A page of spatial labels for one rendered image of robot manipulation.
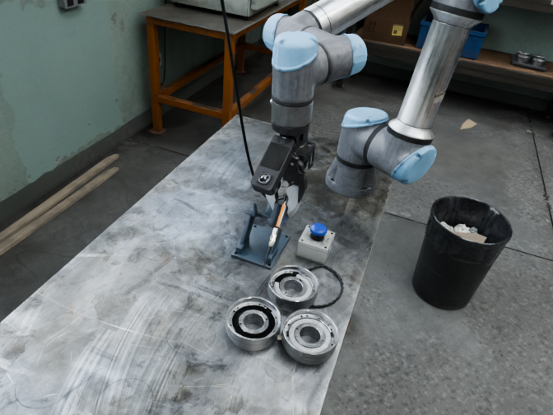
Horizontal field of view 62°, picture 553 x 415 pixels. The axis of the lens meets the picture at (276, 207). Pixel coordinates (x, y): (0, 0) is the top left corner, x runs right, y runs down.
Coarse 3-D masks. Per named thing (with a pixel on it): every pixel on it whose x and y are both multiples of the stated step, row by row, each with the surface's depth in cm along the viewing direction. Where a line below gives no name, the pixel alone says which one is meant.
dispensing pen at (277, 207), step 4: (284, 196) 96; (284, 200) 96; (276, 204) 94; (280, 204) 94; (276, 208) 94; (280, 208) 94; (272, 212) 94; (276, 212) 94; (272, 216) 94; (276, 216) 94; (272, 220) 94; (276, 220) 93; (268, 224) 94; (272, 224) 93; (276, 228) 95; (272, 232) 95; (276, 232) 95; (272, 236) 94; (272, 240) 94; (272, 244) 94; (268, 248) 94; (268, 252) 94; (264, 264) 94
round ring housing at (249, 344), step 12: (240, 300) 90; (252, 300) 91; (264, 300) 90; (228, 312) 87; (252, 312) 89; (276, 312) 89; (228, 324) 84; (240, 324) 86; (264, 324) 87; (276, 324) 87; (240, 336) 83; (276, 336) 85; (252, 348) 84; (264, 348) 86
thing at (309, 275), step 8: (272, 272) 97; (280, 272) 99; (288, 272) 99; (304, 272) 99; (272, 280) 96; (288, 280) 97; (296, 280) 97; (312, 280) 98; (272, 288) 94; (280, 288) 95; (288, 288) 99; (296, 288) 98; (304, 288) 95; (312, 288) 96; (272, 296) 93; (280, 296) 91; (296, 296) 93; (312, 296) 92; (280, 304) 92; (288, 304) 91; (296, 304) 91; (304, 304) 92; (312, 304) 94
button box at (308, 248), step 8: (304, 232) 108; (328, 232) 109; (304, 240) 105; (312, 240) 106; (320, 240) 106; (328, 240) 106; (304, 248) 106; (312, 248) 105; (320, 248) 104; (328, 248) 105; (304, 256) 107; (312, 256) 106; (320, 256) 105
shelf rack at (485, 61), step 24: (504, 0) 339; (528, 0) 333; (552, 0) 328; (360, 24) 427; (384, 48) 386; (408, 48) 385; (456, 72) 377; (480, 72) 371; (504, 72) 364; (528, 72) 363; (552, 72) 369
